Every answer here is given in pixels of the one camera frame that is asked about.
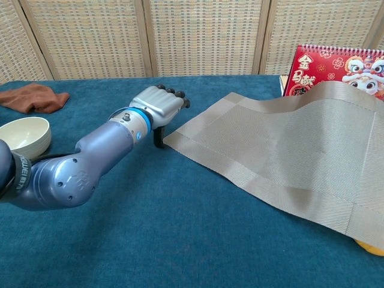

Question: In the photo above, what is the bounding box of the yellow tape measure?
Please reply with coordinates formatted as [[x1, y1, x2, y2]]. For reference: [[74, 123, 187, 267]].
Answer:
[[355, 239, 384, 257]]

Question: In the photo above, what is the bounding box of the grey woven placemat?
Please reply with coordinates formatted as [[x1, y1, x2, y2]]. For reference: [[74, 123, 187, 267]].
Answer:
[[163, 80, 384, 250]]

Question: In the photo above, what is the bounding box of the brown cloth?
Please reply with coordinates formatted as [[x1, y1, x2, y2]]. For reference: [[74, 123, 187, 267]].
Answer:
[[0, 83, 71, 114]]

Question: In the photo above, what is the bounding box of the white bowl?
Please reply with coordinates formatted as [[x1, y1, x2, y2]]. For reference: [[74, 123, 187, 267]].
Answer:
[[0, 116, 52, 160]]

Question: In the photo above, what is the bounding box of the red desk calendar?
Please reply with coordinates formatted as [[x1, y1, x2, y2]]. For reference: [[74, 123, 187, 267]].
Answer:
[[283, 44, 384, 103]]

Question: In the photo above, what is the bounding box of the bamboo folding screen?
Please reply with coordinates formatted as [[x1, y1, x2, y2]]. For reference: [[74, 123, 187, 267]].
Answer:
[[0, 0, 384, 83]]

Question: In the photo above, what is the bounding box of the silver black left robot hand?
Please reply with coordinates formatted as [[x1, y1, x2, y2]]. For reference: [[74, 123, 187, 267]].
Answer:
[[128, 84, 191, 149]]

